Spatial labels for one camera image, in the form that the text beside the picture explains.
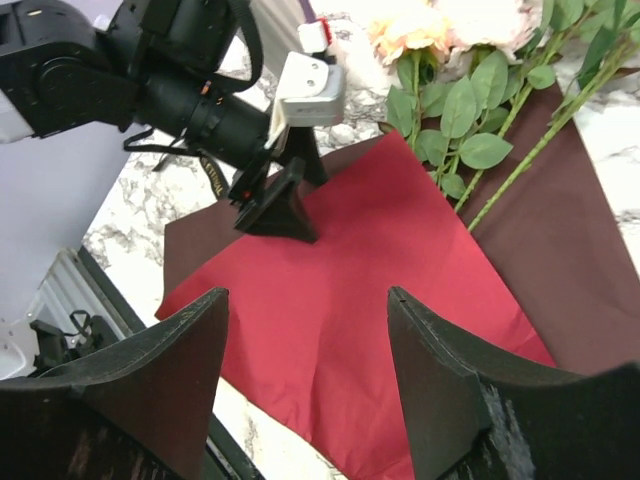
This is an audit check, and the pink artificial flower bunch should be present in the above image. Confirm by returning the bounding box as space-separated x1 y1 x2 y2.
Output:
368 1 639 206

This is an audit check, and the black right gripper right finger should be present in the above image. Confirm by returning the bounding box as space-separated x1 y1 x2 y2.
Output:
388 287 639 479

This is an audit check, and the black ribbon with gold text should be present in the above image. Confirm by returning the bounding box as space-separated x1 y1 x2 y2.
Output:
122 0 266 201

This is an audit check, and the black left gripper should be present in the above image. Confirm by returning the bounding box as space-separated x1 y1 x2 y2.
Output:
107 1 329 244

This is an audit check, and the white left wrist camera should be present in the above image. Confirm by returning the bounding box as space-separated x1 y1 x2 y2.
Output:
264 52 346 150

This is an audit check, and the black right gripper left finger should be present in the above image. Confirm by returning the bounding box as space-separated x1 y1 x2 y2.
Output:
1 288 229 479

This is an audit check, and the red wrapping paper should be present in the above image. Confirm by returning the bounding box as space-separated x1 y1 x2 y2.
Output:
154 82 640 480

